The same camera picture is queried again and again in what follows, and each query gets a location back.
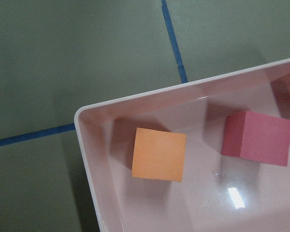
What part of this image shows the orange foam block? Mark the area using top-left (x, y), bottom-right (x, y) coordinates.
top-left (131, 128), bottom-right (187, 182)

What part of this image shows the pink foam block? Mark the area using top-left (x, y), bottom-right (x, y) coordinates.
top-left (221, 111), bottom-right (290, 167)

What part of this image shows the pink plastic bin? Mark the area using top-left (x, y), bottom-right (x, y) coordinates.
top-left (74, 58), bottom-right (290, 232)

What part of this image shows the blue tape centre strip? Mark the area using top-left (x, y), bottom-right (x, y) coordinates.
top-left (161, 0), bottom-right (188, 83)

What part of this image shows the blue tape side strip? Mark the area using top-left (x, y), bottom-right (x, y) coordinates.
top-left (0, 123), bottom-right (75, 147)

